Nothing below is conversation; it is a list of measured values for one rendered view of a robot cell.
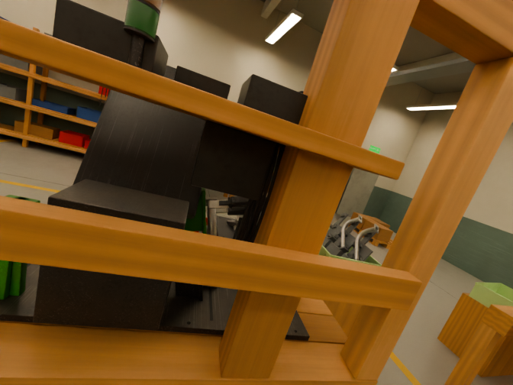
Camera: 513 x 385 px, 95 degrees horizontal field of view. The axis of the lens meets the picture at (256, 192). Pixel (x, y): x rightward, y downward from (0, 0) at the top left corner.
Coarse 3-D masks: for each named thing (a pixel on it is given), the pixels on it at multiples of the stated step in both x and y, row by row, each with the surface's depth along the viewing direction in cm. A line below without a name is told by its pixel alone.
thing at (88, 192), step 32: (64, 192) 56; (96, 192) 61; (128, 192) 68; (160, 224) 59; (64, 288) 58; (96, 288) 60; (128, 288) 61; (160, 288) 63; (64, 320) 60; (96, 320) 62; (128, 320) 64
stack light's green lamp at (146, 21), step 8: (128, 0) 39; (136, 0) 38; (128, 8) 39; (136, 8) 38; (144, 8) 39; (152, 8) 40; (128, 16) 39; (136, 16) 39; (144, 16) 39; (152, 16) 40; (128, 24) 39; (136, 24) 39; (144, 24) 39; (152, 24) 40; (128, 32) 41; (136, 32) 40; (144, 32) 40; (152, 32) 41; (152, 40) 42
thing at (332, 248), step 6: (354, 222) 181; (348, 228) 185; (348, 234) 182; (348, 240) 178; (354, 240) 174; (330, 246) 181; (336, 246) 176; (348, 246) 174; (330, 252) 177; (336, 252) 172; (342, 252) 171
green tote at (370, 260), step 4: (324, 248) 155; (352, 248) 189; (320, 252) 159; (324, 252) 154; (328, 252) 150; (348, 252) 192; (328, 256) 148; (332, 256) 147; (336, 256) 148; (352, 260) 151; (356, 260) 151; (368, 260) 170; (372, 260) 166; (376, 260) 163; (372, 264) 154; (376, 264) 156; (380, 264) 158
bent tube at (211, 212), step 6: (210, 198) 82; (216, 198) 82; (210, 210) 81; (210, 216) 80; (210, 222) 79; (216, 222) 80; (210, 228) 79; (216, 228) 80; (210, 234) 79; (216, 234) 80
